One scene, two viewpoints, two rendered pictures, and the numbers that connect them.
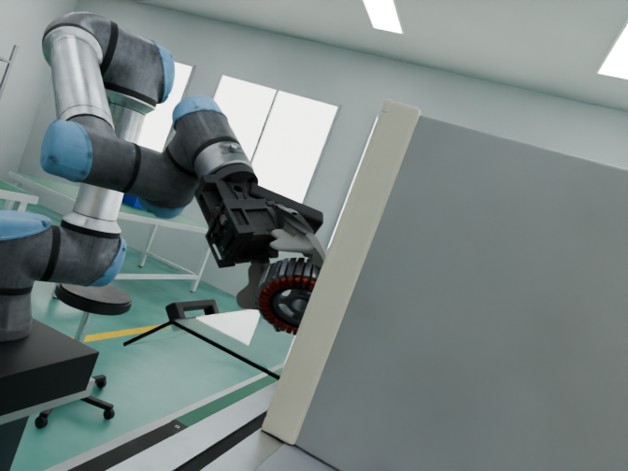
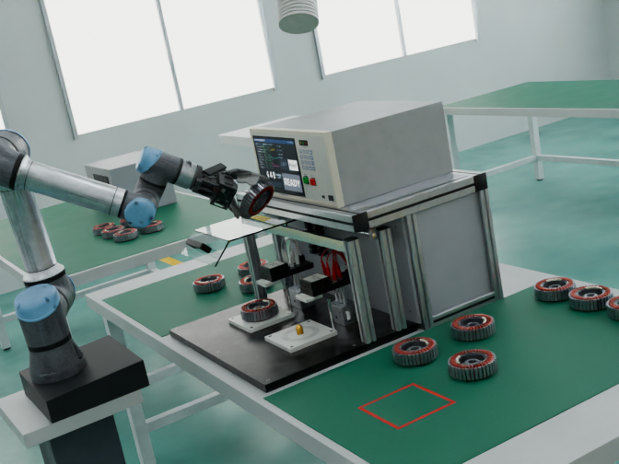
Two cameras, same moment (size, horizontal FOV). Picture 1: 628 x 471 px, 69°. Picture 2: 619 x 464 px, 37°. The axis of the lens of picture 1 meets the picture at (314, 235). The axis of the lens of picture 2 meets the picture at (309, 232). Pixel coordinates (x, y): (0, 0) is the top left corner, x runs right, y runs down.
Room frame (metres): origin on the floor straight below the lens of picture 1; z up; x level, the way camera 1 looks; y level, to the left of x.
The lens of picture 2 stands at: (-1.26, 1.78, 1.66)
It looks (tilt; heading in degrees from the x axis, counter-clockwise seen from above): 14 degrees down; 312
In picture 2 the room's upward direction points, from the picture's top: 11 degrees counter-clockwise
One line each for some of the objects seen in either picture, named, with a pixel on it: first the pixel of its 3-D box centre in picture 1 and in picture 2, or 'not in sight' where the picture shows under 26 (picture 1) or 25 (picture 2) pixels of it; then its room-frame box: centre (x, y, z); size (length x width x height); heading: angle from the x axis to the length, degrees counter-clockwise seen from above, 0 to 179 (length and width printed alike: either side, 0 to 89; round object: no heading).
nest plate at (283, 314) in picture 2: not in sight; (261, 318); (0.64, -0.01, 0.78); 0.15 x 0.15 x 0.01; 70
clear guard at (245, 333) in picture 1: (277, 363); (246, 234); (0.63, -0.01, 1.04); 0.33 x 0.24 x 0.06; 70
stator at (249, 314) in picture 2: not in sight; (259, 309); (0.64, -0.01, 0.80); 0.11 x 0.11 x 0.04
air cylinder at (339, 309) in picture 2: not in sight; (343, 311); (0.36, -0.06, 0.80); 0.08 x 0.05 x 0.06; 160
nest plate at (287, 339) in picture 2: not in sight; (300, 335); (0.41, 0.07, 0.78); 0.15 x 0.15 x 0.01; 70
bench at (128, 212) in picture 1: (120, 242); not in sight; (4.37, 1.73, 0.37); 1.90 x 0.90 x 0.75; 160
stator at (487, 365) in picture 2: not in sight; (472, 364); (-0.15, 0.10, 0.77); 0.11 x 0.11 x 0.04
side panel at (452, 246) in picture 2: not in sight; (453, 258); (0.08, -0.24, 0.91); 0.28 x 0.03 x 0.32; 70
